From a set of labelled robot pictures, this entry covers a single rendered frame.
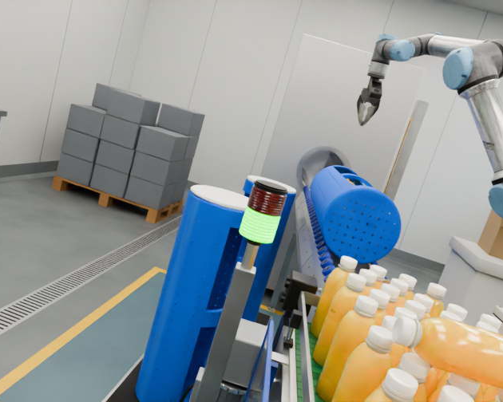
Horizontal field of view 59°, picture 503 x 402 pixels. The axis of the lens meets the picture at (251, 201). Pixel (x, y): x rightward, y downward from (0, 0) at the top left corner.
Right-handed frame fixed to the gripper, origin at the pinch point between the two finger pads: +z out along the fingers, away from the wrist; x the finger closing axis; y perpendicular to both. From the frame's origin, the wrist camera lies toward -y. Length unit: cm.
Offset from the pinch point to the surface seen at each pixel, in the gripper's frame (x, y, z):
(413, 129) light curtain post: -35, 75, 1
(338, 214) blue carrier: 1.9, -34.3, 31.1
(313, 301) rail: 7, -88, 40
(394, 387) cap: -1, -142, 22
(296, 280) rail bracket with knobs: 12, -87, 36
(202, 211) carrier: 49, -43, 41
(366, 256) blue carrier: -12, -35, 44
